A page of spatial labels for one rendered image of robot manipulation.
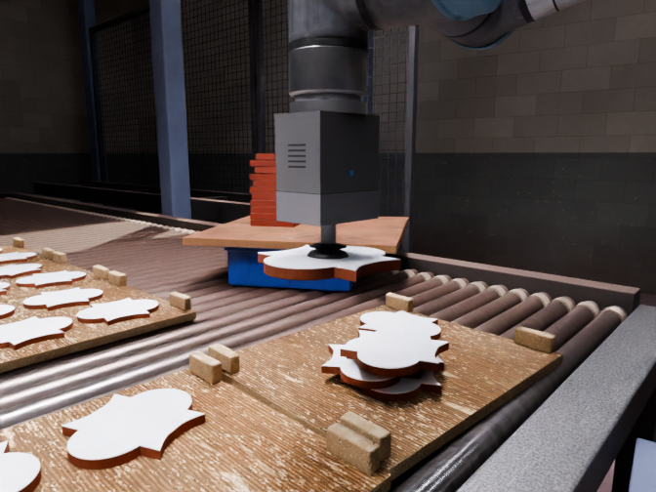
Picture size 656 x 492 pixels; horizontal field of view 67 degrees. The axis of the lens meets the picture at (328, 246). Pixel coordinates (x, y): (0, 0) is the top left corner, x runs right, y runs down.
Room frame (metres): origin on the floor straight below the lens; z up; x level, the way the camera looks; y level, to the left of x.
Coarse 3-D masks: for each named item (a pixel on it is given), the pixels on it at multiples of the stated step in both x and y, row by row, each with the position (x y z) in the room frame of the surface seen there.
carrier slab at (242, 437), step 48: (144, 384) 0.61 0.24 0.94; (192, 384) 0.61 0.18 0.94; (0, 432) 0.49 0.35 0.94; (48, 432) 0.49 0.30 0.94; (192, 432) 0.49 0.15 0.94; (240, 432) 0.49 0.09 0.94; (288, 432) 0.49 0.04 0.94; (48, 480) 0.41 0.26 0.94; (96, 480) 0.41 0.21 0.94; (144, 480) 0.41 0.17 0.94; (192, 480) 0.41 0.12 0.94; (240, 480) 0.41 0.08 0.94; (288, 480) 0.41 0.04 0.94; (336, 480) 0.41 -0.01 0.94; (384, 480) 0.41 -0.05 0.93
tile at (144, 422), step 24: (120, 408) 0.52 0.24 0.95; (144, 408) 0.52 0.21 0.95; (168, 408) 0.52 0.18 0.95; (72, 432) 0.48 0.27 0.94; (96, 432) 0.47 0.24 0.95; (120, 432) 0.47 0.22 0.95; (144, 432) 0.47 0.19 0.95; (168, 432) 0.47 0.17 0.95; (72, 456) 0.43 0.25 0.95; (96, 456) 0.43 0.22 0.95; (120, 456) 0.43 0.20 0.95
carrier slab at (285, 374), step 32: (352, 320) 0.86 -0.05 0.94; (256, 352) 0.71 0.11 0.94; (288, 352) 0.71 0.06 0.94; (320, 352) 0.71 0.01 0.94; (448, 352) 0.71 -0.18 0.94; (480, 352) 0.71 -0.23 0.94; (512, 352) 0.71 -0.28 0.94; (544, 352) 0.71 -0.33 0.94; (256, 384) 0.61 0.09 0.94; (288, 384) 0.61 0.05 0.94; (320, 384) 0.61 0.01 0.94; (448, 384) 0.61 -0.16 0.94; (480, 384) 0.61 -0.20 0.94; (512, 384) 0.61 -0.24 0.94; (288, 416) 0.54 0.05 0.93; (320, 416) 0.53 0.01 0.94; (384, 416) 0.53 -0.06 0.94; (416, 416) 0.53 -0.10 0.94; (448, 416) 0.53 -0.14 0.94; (480, 416) 0.54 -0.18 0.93; (416, 448) 0.46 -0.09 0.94
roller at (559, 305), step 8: (552, 304) 1.02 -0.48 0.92; (560, 304) 1.02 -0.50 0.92; (568, 304) 1.03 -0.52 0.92; (536, 312) 0.96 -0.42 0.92; (544, 312) 0.96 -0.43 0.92; (552, 312) 0.97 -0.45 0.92; (560, 312) 0.99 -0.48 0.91; (568, 312) 1.02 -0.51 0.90; (528, 320) 0.91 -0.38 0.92; (536, 320) 0.91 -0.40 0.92; (544, 320) 0.93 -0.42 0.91; (552, 320) 0.95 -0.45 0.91; (512, 328) 0.87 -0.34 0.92; (536, 328) 0.89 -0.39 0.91; (544, 328) 0.91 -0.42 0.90; (504, 336) 0.82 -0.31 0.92; (512, 336) 0.83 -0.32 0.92
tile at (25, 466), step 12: (0, 444) 0.45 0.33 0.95; (0, 456) 0.43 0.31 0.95; (12, 456) 0.43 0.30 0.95; (24, 456) 0.43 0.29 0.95; (0, 468) 0.41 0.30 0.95; (12, 468) 0.41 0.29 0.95; (24, 468) 0.41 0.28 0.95; (36, 468) 0.41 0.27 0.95; (0, 480) 0.39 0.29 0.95; (12, 480) 0.39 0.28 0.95; (24, 480) 0.39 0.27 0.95; (36, 480) 0.40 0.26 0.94
